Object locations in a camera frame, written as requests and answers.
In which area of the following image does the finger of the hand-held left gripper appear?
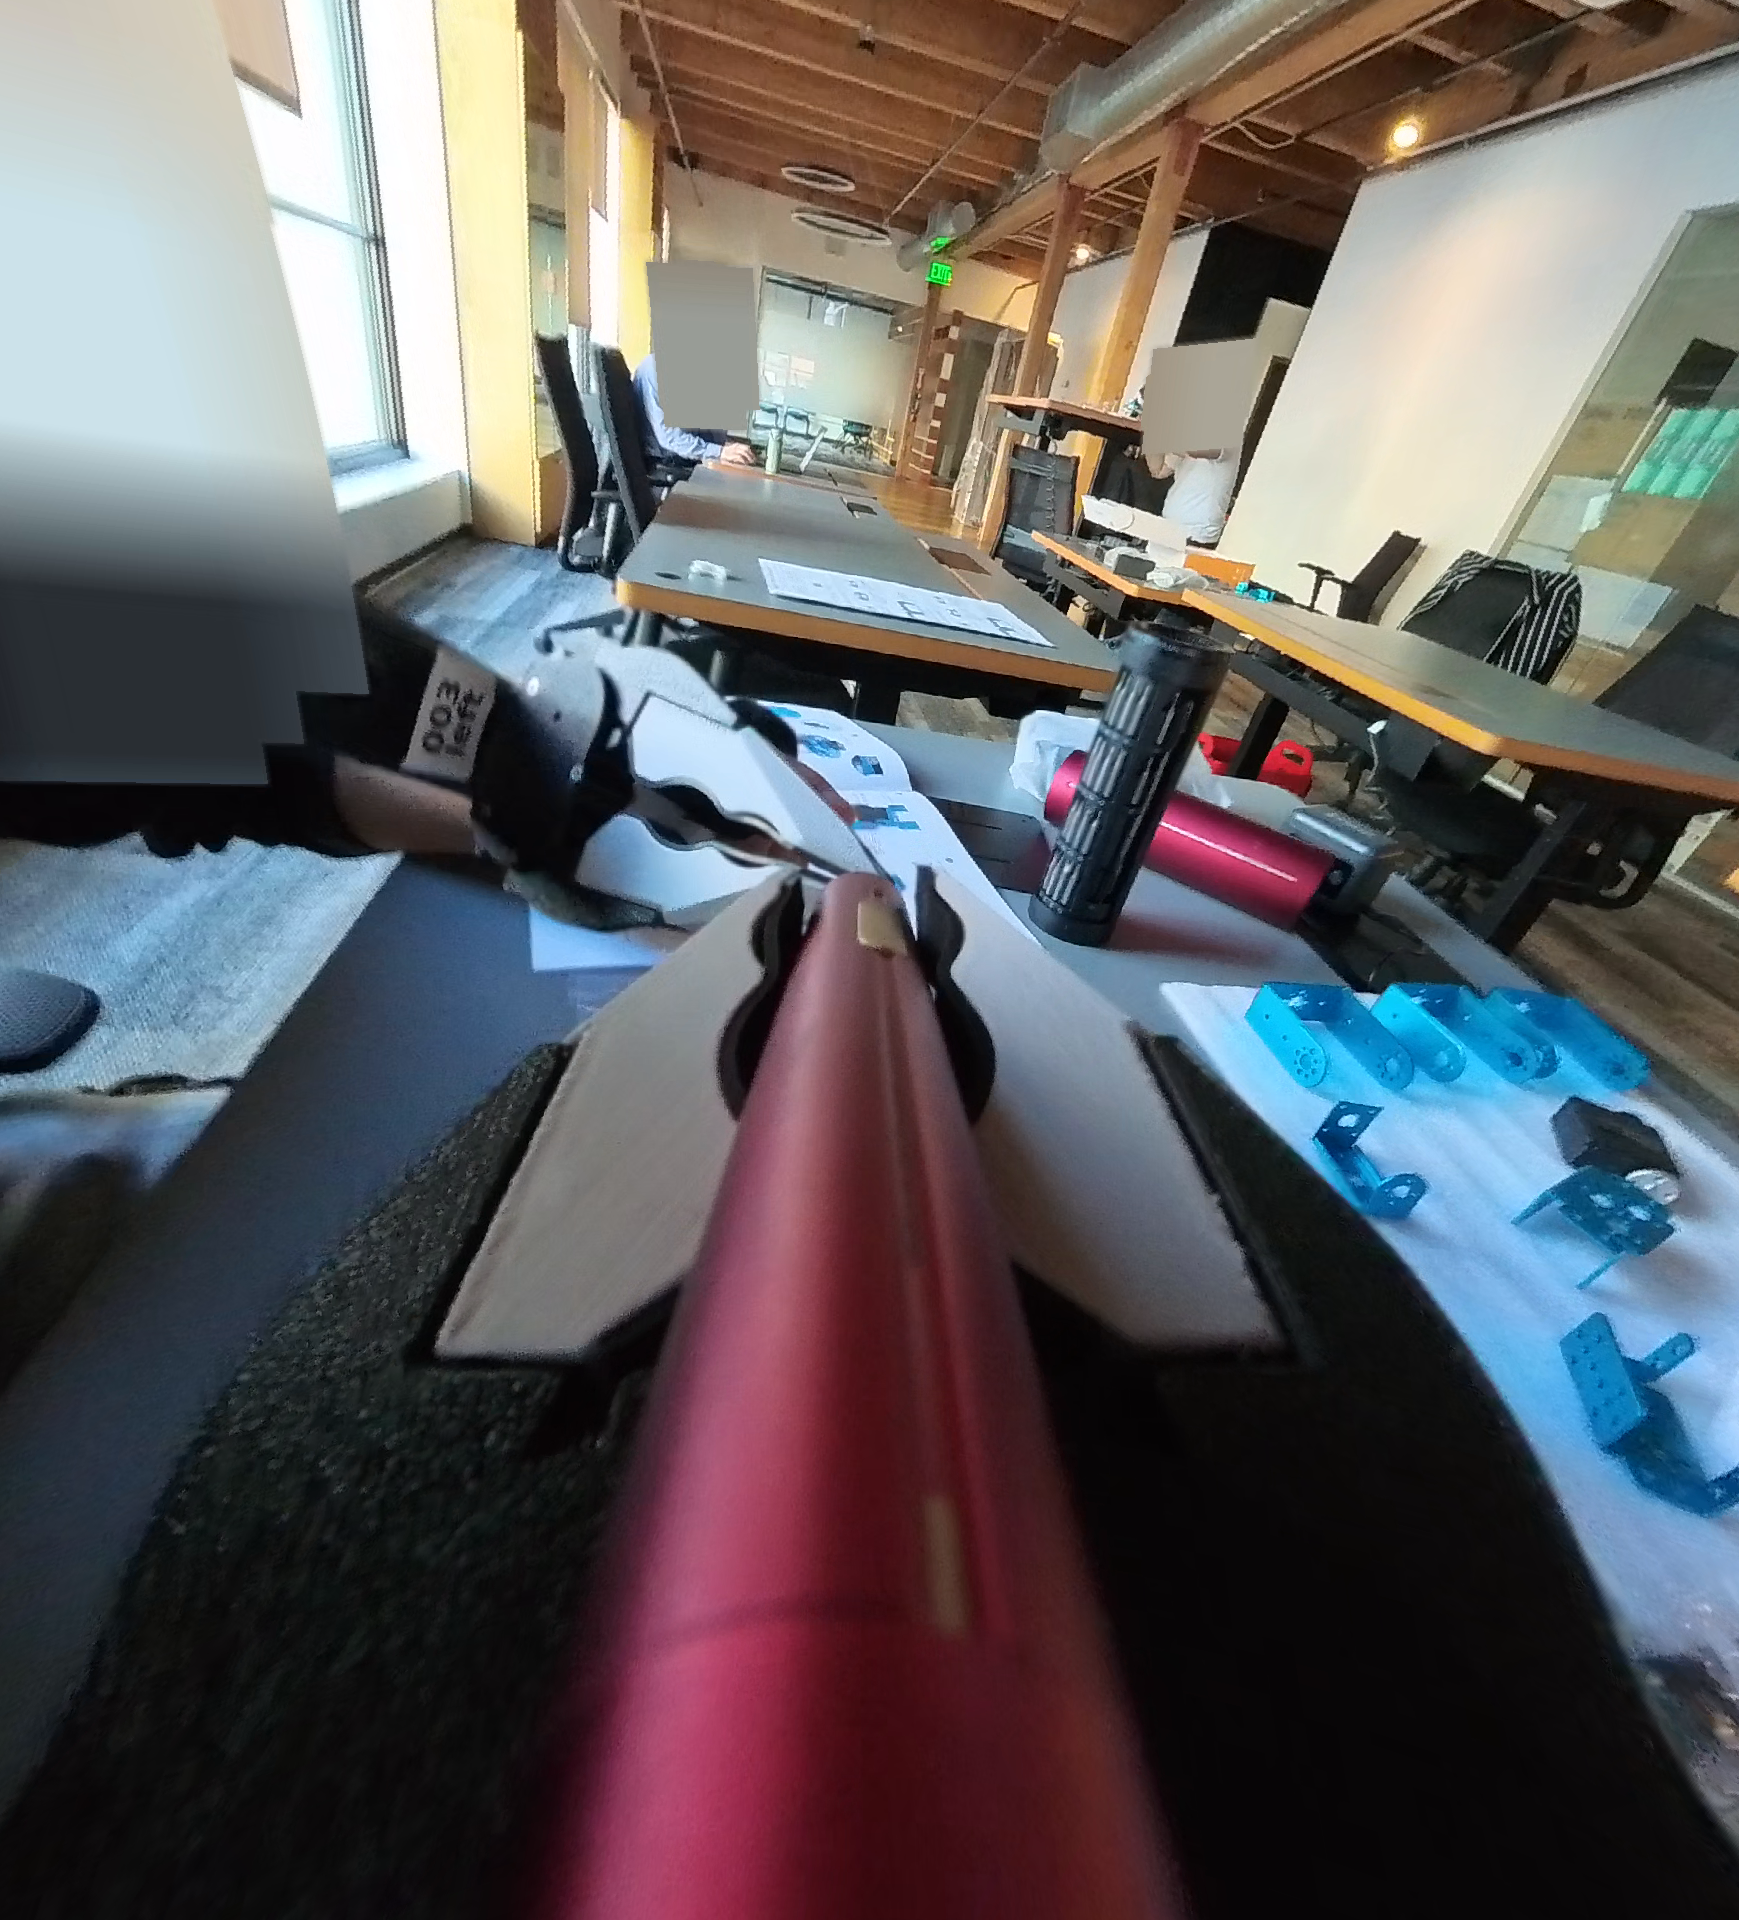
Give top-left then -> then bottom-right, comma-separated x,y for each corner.
613,681 -> 885,887
569,810 -> 800,935

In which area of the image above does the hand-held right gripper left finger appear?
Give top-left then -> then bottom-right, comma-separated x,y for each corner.
434,874 -> 811,1418

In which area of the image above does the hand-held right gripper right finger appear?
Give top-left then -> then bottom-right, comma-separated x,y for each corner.
912,863 -> 1289,1359

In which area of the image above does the red electric screwdriver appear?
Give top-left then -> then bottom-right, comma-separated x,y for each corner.
525,874 -> 1187,1920

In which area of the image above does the grey office desk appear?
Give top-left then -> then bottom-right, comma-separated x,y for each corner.
613,464 -> 1118,722
1184,585 -> 1739,962

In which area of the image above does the dark grey desk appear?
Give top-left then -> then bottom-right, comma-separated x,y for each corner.
0,720 -> 1739,1920

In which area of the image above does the person's left hand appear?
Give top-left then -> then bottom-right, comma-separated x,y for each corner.
333,753 -> 490,859

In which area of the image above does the white instruction booklet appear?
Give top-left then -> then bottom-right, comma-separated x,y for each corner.
531,711 -> 1051,976

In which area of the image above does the set of blue metal brackets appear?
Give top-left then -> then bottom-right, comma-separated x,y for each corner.
1245,978 -> 1739,1519

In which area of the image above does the black office chair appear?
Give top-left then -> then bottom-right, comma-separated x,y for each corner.
1589,603 -> 1739,901
531,333 -> 632,572

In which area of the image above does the red metal cylinder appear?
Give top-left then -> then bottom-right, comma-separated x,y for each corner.
1042,749 -> 1402,924

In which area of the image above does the black perforated cylinder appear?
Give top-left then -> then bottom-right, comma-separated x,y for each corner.
1031,622 -> 1234,949

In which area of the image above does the white foam sheet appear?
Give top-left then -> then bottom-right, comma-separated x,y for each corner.
1160,973 -> 1739,1652

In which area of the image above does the black servo motor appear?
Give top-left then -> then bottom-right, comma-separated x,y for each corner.
1548,1094 -> 1681,1203

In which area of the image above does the wooden post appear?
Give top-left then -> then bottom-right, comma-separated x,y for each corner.
1109,120 -> 1209,436

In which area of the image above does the silver air duct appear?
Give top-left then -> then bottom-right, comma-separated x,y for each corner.
1049,0 -> 1397,183

